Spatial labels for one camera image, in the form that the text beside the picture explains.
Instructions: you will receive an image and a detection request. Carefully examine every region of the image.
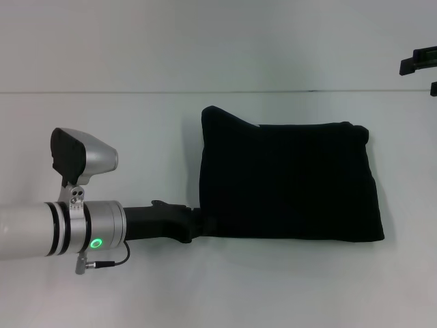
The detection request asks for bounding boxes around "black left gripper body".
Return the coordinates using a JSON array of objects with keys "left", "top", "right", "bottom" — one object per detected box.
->
[{"left": 122, "top": 200, "right": 203, "bottom": 245}]

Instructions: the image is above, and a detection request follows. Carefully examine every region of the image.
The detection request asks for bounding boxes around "black shirt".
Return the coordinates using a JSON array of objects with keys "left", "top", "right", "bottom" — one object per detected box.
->
[{"left": 199, "top": 105, "right": 386, "bottom": 244}]

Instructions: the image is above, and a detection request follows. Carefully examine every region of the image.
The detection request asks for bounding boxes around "black cable with silver plug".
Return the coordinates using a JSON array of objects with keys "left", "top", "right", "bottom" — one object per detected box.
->
[{"left": 74, "top": 241, "right": 131, "bottom": 275}]

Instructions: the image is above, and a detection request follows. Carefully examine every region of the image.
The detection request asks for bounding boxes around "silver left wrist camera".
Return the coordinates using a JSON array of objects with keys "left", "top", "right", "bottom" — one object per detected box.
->
[{"left": 50, "top": 127, "right": 119, "bottom": 210}]

